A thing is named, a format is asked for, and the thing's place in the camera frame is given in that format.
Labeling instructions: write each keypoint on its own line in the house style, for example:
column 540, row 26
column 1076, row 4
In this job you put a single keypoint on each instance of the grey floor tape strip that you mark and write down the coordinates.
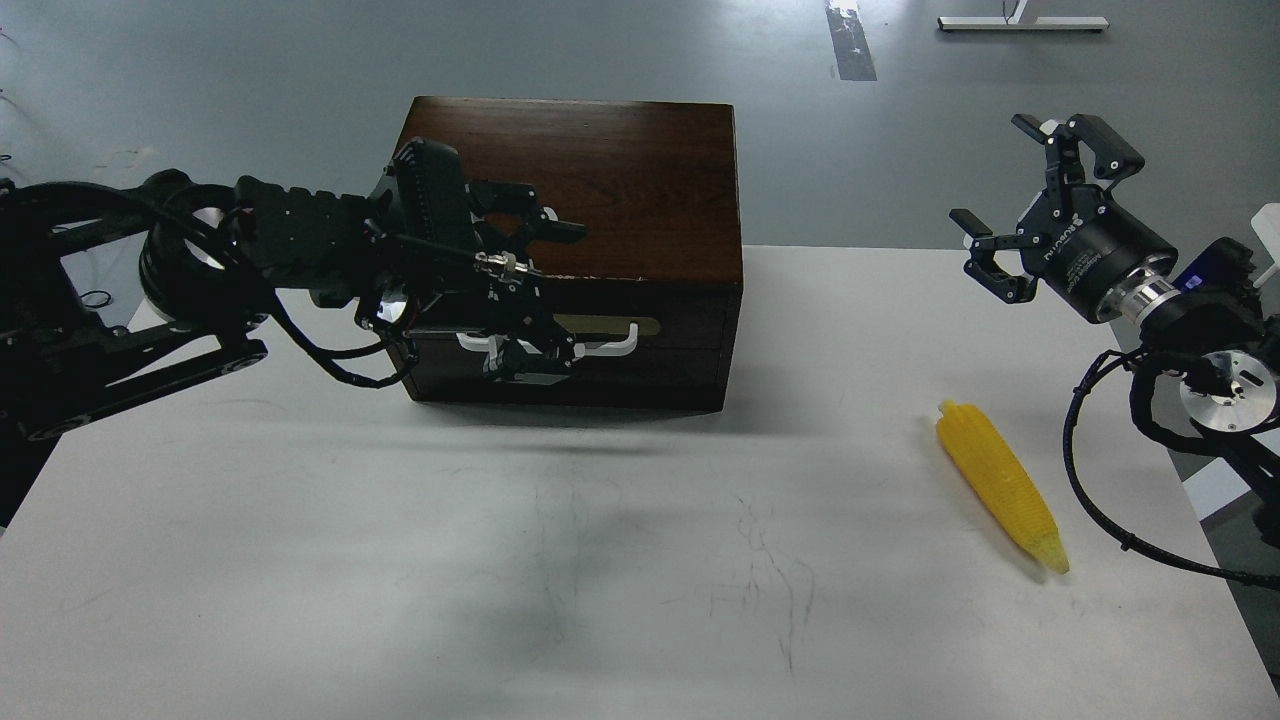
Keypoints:
column 853, row 60

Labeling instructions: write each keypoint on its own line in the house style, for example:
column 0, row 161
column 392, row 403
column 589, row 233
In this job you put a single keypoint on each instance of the wooden drawer with white handle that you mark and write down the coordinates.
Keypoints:
column 615, row 317

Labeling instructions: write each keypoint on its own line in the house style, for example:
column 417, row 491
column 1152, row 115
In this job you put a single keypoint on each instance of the white floor stand base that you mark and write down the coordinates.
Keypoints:
column 1015, row 18

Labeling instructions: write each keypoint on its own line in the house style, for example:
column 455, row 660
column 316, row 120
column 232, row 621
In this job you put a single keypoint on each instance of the yellow corn cob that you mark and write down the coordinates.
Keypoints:
column 999, row 480

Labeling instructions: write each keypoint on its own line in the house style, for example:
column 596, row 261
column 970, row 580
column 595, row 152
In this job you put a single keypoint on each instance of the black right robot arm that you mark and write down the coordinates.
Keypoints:
column 1204, row 381

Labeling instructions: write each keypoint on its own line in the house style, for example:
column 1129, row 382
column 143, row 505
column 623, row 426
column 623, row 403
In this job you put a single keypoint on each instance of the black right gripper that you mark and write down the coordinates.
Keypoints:
column 1095, row 250

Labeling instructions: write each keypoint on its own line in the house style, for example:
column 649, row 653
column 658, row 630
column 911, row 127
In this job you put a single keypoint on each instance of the dark wooden drawer cabinet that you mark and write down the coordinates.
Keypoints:
column 655, row 183

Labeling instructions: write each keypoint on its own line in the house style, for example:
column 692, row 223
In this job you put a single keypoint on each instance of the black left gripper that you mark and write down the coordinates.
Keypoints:
column 461, row 248

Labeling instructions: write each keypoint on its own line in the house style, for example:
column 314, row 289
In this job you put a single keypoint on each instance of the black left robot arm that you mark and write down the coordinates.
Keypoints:
column 352, row 280

